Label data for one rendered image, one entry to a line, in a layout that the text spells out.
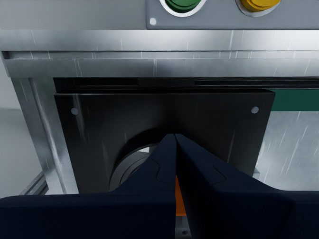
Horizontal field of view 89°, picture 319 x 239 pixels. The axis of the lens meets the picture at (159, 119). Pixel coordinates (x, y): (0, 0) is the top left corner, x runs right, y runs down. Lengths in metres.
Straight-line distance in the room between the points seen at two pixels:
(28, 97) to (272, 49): 0.27
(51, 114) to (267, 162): 0.33
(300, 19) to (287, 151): 0.20
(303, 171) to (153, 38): 0.34
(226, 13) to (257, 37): 0.04
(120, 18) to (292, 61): 0.23
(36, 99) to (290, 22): 0.28
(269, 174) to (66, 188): 0.34
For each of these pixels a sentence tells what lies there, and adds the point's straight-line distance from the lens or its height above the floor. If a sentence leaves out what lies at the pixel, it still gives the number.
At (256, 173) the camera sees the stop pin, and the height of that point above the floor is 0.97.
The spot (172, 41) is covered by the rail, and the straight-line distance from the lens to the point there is 0.18.
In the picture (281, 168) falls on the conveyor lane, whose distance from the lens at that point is 0.36.
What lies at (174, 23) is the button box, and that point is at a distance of 0.18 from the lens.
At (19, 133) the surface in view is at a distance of 0.41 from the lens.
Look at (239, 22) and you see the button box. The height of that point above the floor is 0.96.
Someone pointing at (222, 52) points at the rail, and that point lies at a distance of 0.20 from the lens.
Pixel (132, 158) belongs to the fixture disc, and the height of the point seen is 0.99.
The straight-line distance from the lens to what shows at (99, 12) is 0.30.
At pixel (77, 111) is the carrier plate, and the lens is 0.20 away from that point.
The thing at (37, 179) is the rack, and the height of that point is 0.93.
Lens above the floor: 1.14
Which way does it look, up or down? 67 degrees down
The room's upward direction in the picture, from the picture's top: 177 degrees clockwise
